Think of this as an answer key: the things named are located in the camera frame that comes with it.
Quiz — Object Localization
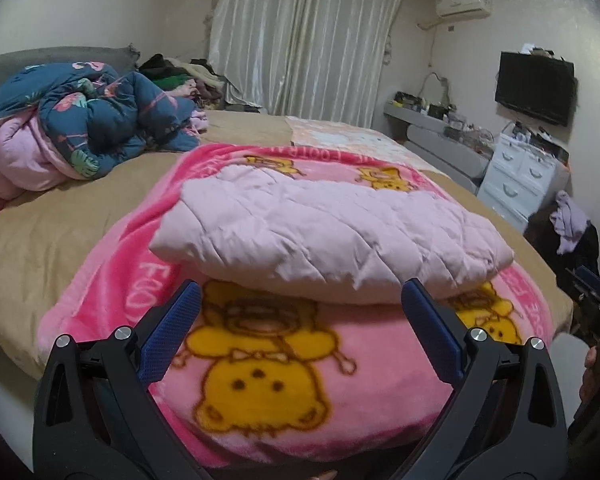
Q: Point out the pink quilted jacket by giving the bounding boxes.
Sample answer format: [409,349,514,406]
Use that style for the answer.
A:
[149,164,514,304]

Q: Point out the tan bed sheet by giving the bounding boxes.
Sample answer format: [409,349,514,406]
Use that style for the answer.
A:
[0,112,573,378]

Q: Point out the grey headboard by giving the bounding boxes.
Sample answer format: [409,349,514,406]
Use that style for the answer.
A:
[0,44,140,85]

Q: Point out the blue flamingo comforter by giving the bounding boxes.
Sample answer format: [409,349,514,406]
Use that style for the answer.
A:
[0,61,208,200]

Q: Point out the white drawer chest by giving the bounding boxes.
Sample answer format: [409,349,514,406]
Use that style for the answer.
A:
[477,134,570,234]

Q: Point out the peach white patterned blanket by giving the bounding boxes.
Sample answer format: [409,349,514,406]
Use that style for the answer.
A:
[285,116,442,174]

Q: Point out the grey vanity desk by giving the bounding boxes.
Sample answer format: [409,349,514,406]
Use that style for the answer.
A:
[384,103,489,195]

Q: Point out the white air conditioner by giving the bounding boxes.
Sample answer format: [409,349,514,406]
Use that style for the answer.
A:
[436,0,492,18]

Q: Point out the lilac cloth on chair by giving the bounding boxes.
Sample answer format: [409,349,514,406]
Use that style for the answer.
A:
[550,191,591,255]

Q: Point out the pile of folded clothes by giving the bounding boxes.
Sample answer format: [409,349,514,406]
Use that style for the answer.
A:
[138,53,262,113]

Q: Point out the person right hand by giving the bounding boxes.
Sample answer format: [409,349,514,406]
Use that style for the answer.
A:
[579,346,598,403]

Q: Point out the cream striped curtain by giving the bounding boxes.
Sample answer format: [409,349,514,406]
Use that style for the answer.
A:
[209,0,402,128]

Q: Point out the black wall television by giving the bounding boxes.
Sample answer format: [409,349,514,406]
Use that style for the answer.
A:
[495,52,577,127]

